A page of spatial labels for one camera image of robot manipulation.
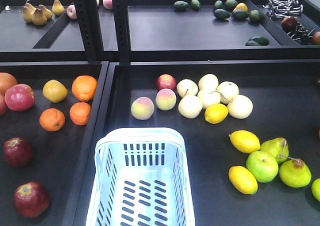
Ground light blue plastic basket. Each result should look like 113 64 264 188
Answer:
85 127 195 226

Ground peach right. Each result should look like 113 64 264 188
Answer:
155 88 177 111

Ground peach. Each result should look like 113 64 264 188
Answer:
131 96 155 120
155 88 177 111

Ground peach left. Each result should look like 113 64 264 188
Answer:
131 96 155 120

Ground red apple behind peaches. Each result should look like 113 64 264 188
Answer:
156 73 177 91

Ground white pear front left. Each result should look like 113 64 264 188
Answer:
178 95 203 119

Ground white pear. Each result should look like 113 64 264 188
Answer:
178 95 203 119
227 94 254 119

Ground yellow lemon middle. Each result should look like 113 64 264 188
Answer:
204 103 229 124

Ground yellow lemon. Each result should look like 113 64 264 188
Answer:
228 165 258 195
228 130 261 154
204 103 229 124

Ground large orange top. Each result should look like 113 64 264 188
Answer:
71 75 98 102

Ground small orange right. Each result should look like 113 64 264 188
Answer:
69 102 91 126

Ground small orange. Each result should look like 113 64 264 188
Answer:
39 108 66 132
69 102 91 126

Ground white pear front right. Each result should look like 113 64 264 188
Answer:
227 94 254 119

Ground yellow lemon right upper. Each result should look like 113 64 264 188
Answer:
228 130 261 154

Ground yellow round fruit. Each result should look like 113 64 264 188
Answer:
42 79 68 103

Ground yellow lemon right lower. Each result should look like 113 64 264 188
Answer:
228 165 258 195

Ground small orange left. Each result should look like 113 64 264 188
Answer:
39 108 66 132

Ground green apple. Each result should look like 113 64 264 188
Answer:
246 150 279 183

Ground green pear upper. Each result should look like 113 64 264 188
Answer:
260 137 289 164

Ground green pear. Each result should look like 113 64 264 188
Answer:
260 137 289 164
278 154 312 188

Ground pink red apple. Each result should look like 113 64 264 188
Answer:
4 83 36 112

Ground dark red apple upper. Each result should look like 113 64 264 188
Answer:
3 137 33 168

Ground dark red apple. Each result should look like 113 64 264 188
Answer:
13 181 51 219
3 137 33 168

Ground green pear lower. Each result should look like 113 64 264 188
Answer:
278 154 312 188

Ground dark red apple near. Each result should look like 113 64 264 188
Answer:
13 181 51 219

